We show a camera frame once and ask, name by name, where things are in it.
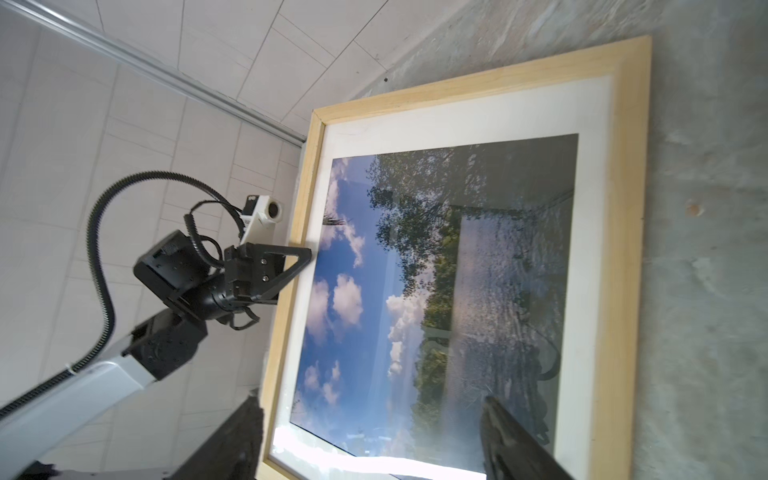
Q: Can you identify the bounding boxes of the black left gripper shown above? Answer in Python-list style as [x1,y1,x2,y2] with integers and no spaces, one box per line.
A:
[133,230,312,332]

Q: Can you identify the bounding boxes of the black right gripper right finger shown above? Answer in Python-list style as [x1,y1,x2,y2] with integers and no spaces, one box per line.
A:
[480,396,573,480]

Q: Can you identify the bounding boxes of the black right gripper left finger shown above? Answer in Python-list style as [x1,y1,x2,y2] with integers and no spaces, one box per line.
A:
[170,396,264,480]

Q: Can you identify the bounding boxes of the landscape photo print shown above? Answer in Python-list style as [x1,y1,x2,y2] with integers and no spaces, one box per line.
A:
[289,134,579,471]

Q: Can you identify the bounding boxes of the white mat board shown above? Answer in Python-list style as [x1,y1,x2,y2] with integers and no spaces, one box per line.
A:
[268,74,614,480]

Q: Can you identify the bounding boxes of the light wooden picture frame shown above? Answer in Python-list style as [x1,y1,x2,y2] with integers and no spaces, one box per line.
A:
[254,34,653,480]

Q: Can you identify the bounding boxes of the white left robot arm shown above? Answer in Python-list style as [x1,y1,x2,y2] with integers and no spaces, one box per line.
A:
[1,230,312,479]

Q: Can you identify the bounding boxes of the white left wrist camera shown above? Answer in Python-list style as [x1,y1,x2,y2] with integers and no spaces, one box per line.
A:
[240,195,284,245]

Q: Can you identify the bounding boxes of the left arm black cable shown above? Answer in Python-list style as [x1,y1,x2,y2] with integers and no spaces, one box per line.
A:
[0,170,247,421]

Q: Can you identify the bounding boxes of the aluminium corner post left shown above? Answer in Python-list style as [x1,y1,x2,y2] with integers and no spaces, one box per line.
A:
[1,0,306,147]

